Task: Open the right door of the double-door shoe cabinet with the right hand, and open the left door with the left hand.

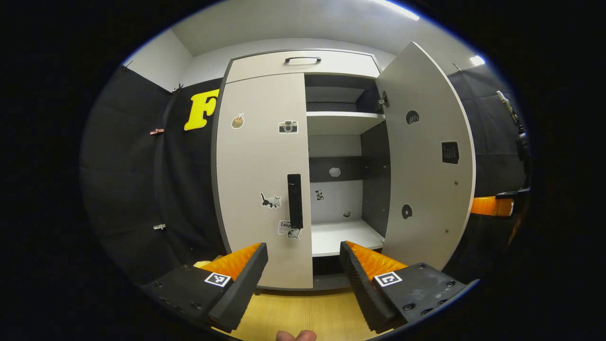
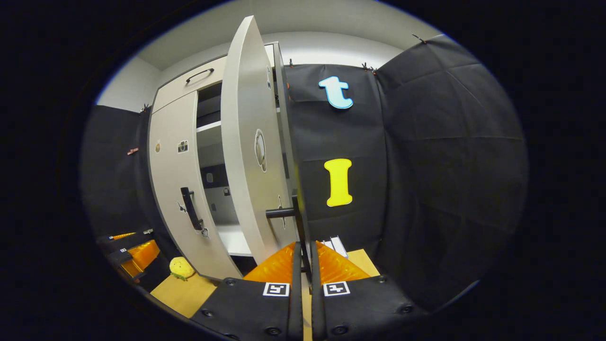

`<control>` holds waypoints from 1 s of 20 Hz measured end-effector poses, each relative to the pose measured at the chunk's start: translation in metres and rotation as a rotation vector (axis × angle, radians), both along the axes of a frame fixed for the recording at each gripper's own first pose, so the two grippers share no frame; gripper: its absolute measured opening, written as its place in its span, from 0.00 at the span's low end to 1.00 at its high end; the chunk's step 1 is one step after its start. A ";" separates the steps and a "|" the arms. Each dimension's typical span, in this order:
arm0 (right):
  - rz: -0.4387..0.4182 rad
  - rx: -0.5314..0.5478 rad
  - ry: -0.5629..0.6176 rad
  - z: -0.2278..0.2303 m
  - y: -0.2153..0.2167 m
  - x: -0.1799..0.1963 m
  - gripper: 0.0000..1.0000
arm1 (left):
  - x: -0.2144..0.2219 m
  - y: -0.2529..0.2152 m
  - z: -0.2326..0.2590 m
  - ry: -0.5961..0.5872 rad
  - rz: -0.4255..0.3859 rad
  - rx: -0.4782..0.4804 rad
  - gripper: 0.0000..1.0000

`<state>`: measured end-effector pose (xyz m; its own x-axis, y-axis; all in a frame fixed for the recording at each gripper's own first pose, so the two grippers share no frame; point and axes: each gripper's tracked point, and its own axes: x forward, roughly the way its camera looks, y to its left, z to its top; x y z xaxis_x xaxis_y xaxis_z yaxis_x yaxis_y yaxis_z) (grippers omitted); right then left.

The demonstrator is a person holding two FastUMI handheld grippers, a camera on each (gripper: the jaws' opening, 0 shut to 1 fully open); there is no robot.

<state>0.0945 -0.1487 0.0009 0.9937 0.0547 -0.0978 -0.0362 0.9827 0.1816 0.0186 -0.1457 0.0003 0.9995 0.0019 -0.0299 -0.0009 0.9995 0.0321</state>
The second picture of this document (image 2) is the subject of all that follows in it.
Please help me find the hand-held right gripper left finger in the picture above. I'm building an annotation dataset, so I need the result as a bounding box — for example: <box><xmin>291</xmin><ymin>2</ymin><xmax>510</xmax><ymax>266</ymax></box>
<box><xmin>190</xmin><ymin>242</ymin><xmax>303</xmax><ymax>341</ymax></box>

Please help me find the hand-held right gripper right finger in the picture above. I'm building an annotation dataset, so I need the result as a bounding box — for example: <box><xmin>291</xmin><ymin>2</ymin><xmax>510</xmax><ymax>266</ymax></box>
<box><xmin>311</xmin><ymin>241</ymin><xmax>429</xmax><ymax>341</ymax></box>

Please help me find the beige cabinet door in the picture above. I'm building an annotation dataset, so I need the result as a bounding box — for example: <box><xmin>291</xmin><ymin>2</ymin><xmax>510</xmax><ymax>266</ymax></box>
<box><xmin>221</xmin><ymin>15</ymin><xmax>313</xmax><ymax>281</ymax></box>
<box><xmin>148</xmin><ymin>90</ymin><xmax>237</xmax><ymax>281</ymax></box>

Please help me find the beige double-door shoe cabinet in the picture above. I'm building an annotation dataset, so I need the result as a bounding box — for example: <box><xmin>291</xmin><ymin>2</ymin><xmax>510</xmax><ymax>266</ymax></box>
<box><xmin>148</xmin><ymin>42</ymin><xmax>306</xmax><ymax>281</ymax></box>

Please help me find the yellow green plush toy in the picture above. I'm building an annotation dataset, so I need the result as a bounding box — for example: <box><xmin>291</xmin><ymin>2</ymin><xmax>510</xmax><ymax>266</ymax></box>
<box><xmin>169</xmin><ymin>257</ymin><xmax>196</xmax><ymax>281</ymax></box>

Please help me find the small white box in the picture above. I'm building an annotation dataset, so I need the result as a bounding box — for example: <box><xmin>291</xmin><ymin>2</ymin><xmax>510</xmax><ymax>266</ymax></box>
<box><xmin>322</xmin><ymin>235</ymin><xmax>349</xmax><ymax>259</ymax></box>

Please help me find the beige cabinet drawer black handle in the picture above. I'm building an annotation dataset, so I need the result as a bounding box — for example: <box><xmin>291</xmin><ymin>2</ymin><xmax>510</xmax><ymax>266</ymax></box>
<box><xmin>152</xmin><ymin>45</ymin><xmax>276</xmax><ymax>114</ymax></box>

